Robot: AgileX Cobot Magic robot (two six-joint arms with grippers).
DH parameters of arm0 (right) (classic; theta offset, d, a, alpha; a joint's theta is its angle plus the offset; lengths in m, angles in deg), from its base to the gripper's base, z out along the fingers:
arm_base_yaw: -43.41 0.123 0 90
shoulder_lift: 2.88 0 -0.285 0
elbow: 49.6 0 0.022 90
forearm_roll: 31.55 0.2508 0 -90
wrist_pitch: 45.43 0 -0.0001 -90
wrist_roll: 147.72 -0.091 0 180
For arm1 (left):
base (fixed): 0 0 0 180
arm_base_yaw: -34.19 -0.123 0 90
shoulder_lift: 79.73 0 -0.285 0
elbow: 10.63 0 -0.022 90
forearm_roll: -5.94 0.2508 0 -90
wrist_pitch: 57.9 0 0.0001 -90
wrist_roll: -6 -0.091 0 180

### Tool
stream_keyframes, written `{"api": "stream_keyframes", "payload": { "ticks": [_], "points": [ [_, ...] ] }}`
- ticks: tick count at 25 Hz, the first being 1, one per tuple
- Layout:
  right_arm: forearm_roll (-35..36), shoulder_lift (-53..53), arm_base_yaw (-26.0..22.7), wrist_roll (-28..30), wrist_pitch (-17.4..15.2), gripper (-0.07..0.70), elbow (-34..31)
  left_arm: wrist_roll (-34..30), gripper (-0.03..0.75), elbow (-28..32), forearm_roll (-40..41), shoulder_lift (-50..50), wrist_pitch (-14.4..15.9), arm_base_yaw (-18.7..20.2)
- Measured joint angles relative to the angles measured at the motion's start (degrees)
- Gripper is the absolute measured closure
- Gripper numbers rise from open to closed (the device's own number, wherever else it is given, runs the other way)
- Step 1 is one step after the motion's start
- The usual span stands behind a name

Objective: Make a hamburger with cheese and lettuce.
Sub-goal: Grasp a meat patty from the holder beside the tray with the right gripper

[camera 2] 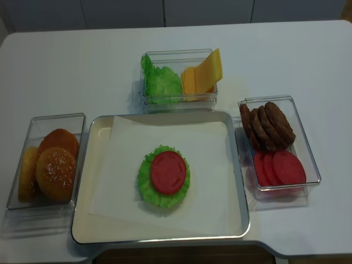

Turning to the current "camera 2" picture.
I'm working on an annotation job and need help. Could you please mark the brown meat patty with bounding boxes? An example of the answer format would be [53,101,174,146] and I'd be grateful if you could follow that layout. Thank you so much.
[258,106,287,150]
[250,108,277,151]
[265,102,296,145]

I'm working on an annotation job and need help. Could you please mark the clear lettuce cheese container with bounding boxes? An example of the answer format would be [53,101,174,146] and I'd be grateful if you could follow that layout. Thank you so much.
[139,49,218,113]

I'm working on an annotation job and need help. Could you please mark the brown meat patty picked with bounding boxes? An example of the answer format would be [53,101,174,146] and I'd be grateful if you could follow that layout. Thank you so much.
[239,104,261,152]

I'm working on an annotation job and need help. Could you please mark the brown meat patty back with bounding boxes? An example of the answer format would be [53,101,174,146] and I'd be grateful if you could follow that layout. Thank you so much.
[250,108,277,151]

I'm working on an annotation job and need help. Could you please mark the plain brown bun half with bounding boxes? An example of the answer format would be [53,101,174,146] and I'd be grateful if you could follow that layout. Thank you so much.
[38,129,79,158]

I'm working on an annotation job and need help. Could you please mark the silver metal tray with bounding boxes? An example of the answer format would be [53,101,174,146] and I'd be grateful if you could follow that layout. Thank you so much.
[71,111,250,244]

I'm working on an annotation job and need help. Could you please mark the red tomato slice on tray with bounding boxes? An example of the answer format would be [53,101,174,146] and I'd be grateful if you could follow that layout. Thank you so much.
[150,151,186,195]

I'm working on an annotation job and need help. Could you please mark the white parchment paper sheet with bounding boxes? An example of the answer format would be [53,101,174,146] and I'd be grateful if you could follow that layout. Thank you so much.
[89,117,241,235]

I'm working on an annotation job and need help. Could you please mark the brown meat patty middle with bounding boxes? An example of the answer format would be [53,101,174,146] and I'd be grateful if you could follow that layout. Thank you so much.
[258,106,287,150]

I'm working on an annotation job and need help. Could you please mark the clear patty tomato container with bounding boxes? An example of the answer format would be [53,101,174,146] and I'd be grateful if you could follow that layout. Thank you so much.
[235,96,321,205]

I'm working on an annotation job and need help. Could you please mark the upright bun half left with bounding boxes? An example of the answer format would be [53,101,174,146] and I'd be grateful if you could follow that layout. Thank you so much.
[18,146,38,202]

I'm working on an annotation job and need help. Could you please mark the sesame top bun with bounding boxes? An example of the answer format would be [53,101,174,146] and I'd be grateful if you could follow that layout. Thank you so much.
[35,147,76,202]

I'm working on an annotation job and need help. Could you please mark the clear bun container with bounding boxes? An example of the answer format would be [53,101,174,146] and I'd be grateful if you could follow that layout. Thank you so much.
[7,113,86,212]

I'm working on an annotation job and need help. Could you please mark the brown meat patty front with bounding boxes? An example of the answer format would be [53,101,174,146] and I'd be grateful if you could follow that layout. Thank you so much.
[265,102,296,145]

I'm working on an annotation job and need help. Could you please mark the green lettuce leaf on tray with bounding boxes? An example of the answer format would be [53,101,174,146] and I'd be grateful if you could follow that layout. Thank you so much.
[137,145,190,209]

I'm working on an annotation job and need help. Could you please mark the red tomato slice middle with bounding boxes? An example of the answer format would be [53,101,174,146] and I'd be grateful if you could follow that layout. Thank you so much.
[263,152,281,186]

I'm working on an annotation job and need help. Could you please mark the stacked yellow cheese slices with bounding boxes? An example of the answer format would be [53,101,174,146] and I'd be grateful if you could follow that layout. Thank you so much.
[180,65,215,102]

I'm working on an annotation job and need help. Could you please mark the green lettuce leaves in container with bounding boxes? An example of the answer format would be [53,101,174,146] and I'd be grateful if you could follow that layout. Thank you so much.
[141,55,182,105]

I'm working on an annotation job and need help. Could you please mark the leaning yellow cheese slice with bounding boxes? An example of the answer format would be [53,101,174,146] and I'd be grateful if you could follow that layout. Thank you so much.
[195,48,223,94]

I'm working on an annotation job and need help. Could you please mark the red tomato slice back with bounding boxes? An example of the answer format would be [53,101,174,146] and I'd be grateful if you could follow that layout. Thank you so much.
[254,152,271,186]

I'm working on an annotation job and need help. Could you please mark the red tomato slice front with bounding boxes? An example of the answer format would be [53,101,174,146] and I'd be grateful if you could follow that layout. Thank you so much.
[273,150,306,185]

